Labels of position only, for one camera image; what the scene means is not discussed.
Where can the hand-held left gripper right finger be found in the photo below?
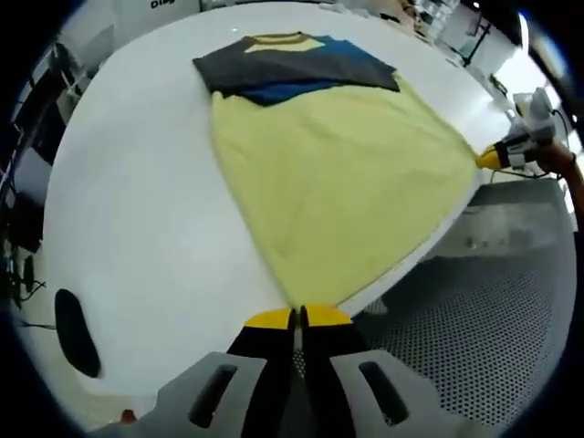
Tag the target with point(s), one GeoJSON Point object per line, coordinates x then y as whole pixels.
{"type": "Point", "coordinates": [347, 388]}

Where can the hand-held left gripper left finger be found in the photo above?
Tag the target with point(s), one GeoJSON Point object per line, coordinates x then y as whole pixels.
{"type": "Point", "coordinates": [255, 388]}

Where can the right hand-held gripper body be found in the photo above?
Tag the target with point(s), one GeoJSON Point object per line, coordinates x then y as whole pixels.
{"type": "Point", "coordinates": [536, 114]}

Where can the yellow blue grey garment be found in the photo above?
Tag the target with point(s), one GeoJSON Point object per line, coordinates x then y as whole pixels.
{"type": "Point", "coordinates": [342, 182]}

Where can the person's left hand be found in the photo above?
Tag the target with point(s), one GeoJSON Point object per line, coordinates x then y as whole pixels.
{"type": "Point", "coordinates": [128, 416]}

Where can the black tripod stand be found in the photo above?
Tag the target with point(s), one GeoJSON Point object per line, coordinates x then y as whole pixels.
{"type": "Point", "coordinates": [474, 41]}

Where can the black oval table grommet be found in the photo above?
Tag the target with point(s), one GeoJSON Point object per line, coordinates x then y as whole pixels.
{"type": "Point", "coordinates": [77, 335]}

